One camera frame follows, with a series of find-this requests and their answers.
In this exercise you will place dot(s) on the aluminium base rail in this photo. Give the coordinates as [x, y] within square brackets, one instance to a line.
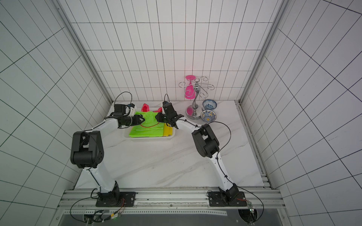
[205, 201]

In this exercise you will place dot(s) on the far blue patterned bowl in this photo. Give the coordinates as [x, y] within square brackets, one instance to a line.
[209, 104]

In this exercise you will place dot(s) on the white plastic perforated basket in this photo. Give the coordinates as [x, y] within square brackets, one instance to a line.
[128, 130]

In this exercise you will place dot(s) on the green frog face raincoat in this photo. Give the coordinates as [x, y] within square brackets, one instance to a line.
[149, 128]

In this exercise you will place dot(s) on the yellow raincoat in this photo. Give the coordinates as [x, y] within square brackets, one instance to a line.
[168, 131]

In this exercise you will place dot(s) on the pink bunny face raincoat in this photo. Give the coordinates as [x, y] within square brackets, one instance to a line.
[146, 108]

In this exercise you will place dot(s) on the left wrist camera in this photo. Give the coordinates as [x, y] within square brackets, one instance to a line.
[130, 109]

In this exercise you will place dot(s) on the near blue patterned bowl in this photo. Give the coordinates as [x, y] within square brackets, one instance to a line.
[208, 116]

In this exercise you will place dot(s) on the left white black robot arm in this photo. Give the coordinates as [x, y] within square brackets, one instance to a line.
[87, 152]

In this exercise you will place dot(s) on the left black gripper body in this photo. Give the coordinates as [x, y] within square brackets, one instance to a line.
[131, 121]

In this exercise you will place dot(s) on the blue patterned bowl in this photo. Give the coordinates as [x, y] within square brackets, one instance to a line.
[209, 104]
[208, 116]

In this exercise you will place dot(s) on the pink plastic wine glass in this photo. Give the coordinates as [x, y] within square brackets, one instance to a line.
[189, 90]

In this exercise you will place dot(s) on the silver metal glass rack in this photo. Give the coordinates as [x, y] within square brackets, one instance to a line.
[201, 90]

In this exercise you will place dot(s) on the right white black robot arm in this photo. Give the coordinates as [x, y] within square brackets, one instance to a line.
[207, 145]

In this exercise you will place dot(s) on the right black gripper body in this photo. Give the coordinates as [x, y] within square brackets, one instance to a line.
[164, 117]

